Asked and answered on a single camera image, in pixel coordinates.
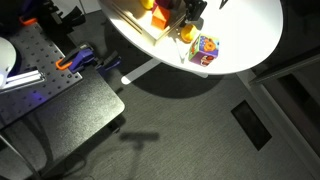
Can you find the orange toy block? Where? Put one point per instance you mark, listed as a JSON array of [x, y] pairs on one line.
[[161, 17]]

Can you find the purple bar clamp orange pad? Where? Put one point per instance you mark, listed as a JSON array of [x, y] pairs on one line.
[[33, 15], [80, 58]]

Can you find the white table base leg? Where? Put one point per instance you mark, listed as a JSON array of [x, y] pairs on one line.
[[140, 70]]

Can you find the aluminium extrusion rail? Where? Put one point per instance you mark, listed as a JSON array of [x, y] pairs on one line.
[[25, 78]]

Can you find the small yellow toy fruit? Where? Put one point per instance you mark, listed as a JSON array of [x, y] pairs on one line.
[[147, 3]]

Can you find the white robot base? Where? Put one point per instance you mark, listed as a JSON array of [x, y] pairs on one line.
[[5, 56]]

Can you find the black floor vent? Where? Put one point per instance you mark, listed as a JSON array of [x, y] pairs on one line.
[[251, 125]]

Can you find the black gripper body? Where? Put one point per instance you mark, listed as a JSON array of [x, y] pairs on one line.
[[196, 8]]

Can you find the black cart caster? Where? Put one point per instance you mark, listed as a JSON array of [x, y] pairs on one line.
[[114, 127]]

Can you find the dark cabinet with white frame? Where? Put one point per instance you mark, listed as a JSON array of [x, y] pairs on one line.
[[293, 96]]

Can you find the magenta toy block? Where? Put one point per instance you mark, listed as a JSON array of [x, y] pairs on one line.
[[165, 3]]

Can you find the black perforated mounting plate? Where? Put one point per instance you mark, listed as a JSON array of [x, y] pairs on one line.
[[36, 53]]

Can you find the shallow wooden box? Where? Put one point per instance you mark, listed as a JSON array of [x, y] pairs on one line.
[[133, 21]]

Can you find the black cart shelf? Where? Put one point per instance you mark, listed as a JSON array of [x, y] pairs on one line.
[[76, 113]]

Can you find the colourful soft picture cube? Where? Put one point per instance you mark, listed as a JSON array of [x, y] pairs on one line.
[[204, 50]]

